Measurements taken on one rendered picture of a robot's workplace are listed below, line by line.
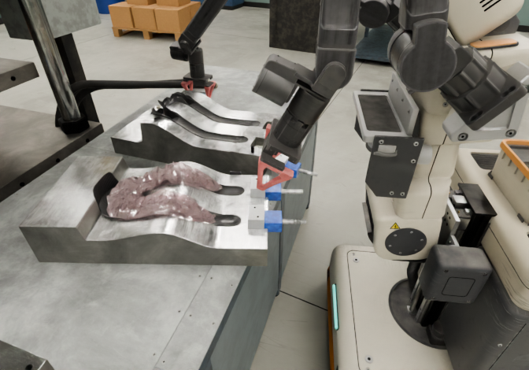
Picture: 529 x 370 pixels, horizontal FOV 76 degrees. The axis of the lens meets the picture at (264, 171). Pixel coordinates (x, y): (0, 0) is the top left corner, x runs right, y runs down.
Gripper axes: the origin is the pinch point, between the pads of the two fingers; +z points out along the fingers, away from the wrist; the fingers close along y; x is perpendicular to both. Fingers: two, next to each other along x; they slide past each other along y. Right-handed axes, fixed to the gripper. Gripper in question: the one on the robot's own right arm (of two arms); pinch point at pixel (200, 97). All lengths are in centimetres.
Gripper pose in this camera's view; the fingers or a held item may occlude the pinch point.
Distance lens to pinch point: 146.5
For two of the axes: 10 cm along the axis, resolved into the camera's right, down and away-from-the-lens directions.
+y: -9.5, -1.9, 2.4
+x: -3.1, 5.6, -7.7
